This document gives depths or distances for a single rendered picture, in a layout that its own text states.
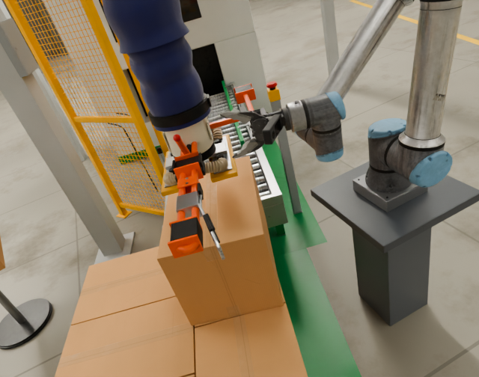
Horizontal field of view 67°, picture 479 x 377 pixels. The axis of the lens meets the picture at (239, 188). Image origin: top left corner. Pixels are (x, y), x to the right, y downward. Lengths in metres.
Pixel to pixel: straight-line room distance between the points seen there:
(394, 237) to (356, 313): 0.80
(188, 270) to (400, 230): 0.82
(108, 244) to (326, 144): 2.28
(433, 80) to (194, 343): 1.29
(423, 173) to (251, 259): 0.67
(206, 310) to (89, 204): 1.59
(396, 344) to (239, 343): 0.89
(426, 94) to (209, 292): 1.04
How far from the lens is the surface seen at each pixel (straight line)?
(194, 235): 0.87
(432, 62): 1.31
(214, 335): 1.59
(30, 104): 2.66
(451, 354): 2.12
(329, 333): 2.15
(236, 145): 2.90
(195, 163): 1.16
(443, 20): 1.29
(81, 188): 2.85
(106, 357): 1.75
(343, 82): 1.30
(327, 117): 1.14
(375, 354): 2.09
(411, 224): 1.58
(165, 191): 1.36
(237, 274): 1.43
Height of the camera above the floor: 1.79
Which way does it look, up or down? 32 degrees down
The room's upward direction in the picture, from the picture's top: 17 degrees counter-clockwise
